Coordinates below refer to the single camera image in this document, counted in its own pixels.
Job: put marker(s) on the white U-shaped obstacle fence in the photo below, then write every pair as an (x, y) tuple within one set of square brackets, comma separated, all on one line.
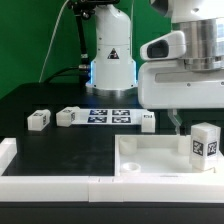
[(204, 187)]

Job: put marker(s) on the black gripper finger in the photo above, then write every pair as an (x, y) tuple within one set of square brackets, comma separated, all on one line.
[(175, 119)]

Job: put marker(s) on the white square table top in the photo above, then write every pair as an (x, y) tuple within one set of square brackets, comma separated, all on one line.
[(152, 154)]

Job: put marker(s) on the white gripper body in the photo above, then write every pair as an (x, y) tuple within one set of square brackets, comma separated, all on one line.
[(165, 83)]

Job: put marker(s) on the fiducial marker sheet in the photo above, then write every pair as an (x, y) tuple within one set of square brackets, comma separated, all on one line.
[(108, 117)]

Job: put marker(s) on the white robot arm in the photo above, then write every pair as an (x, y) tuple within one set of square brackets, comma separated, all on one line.
[(114, 72)]

